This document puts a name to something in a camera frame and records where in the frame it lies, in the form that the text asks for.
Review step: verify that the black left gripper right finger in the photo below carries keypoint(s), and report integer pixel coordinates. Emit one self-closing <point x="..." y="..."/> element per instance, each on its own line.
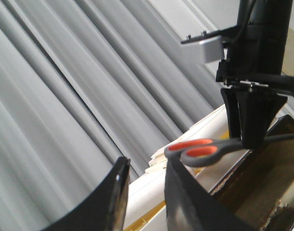
<point x="190" y="208"/>

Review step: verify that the grey pleated curtain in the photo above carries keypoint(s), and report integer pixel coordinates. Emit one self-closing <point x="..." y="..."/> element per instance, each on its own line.
<point x="82" y="83"/>

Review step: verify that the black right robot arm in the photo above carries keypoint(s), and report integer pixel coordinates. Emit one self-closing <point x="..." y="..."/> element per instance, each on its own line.
<point x="256" y="44"/>

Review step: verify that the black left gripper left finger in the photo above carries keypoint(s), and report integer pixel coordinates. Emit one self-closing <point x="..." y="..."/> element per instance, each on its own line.
<point x="105" y="208"/>

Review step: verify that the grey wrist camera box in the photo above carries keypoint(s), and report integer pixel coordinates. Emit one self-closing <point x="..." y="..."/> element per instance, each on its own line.
<point x="203" y="51"/>

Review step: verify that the orange grey handled scissors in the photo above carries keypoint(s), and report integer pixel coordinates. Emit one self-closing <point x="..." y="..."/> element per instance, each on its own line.
<point x="202" y="152"/>

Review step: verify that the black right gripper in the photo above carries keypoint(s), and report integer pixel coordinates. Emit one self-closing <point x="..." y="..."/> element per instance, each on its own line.
<point x="249" y="114"/>

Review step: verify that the wooden drawer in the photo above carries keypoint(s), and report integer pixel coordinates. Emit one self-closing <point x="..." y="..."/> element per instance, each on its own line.
<point x="259" y="190"/>

